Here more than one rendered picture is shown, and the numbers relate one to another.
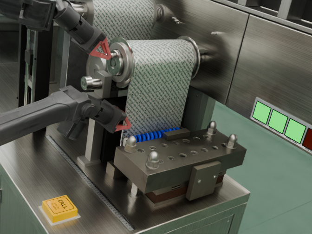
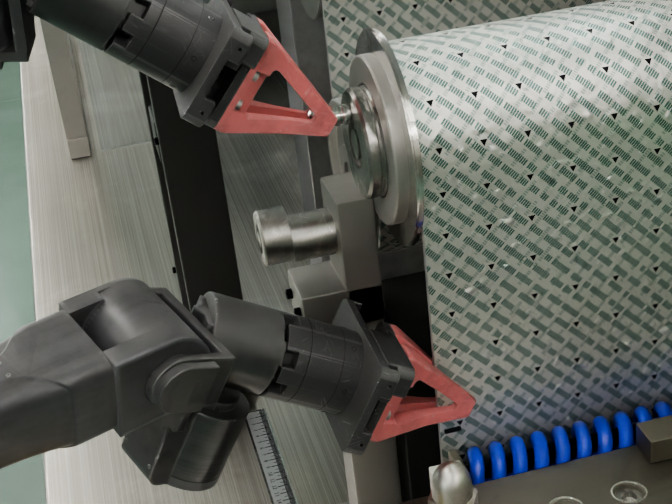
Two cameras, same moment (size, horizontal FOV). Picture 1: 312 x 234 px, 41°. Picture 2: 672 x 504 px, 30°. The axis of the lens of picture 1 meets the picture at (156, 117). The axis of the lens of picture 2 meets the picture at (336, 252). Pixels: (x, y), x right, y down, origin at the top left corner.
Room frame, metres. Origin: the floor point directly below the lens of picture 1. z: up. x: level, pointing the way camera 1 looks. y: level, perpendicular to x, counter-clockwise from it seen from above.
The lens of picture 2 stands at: (0.47, -0.23, 1.57)
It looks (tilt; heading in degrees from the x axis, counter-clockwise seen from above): 27 degrees down; 31
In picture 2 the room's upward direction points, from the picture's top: 7 degrees counter-clockwise
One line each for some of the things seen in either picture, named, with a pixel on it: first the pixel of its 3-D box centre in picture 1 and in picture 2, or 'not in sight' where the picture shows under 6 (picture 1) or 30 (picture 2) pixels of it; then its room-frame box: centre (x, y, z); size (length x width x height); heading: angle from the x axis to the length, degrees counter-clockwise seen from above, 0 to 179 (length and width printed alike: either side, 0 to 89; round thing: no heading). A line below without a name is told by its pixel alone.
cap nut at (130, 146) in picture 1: (131, 143); (452, 492); (1.06, 0.06, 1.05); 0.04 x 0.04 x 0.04
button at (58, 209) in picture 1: (59, 208); not in sight; (0.88, 0.21, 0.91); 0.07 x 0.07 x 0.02; 41
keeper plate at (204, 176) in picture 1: (204, 180); not in sight; (1.07, -0.18, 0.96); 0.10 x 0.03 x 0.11; 131
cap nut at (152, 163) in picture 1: (153, 158); not in sight; (0.99, -0.01, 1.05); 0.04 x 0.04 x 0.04
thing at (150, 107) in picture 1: (156, 110); (594, 323); (1.19, 0.00, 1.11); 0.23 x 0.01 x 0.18; 131
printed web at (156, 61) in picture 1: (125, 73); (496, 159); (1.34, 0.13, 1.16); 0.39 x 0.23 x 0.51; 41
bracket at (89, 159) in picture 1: (93, 120); (342, 373); (1.16, 0.19, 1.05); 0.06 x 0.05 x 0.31; 131
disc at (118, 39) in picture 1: (119, 62); (387, 138); (1.16, 0.13, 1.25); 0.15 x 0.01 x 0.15; 41
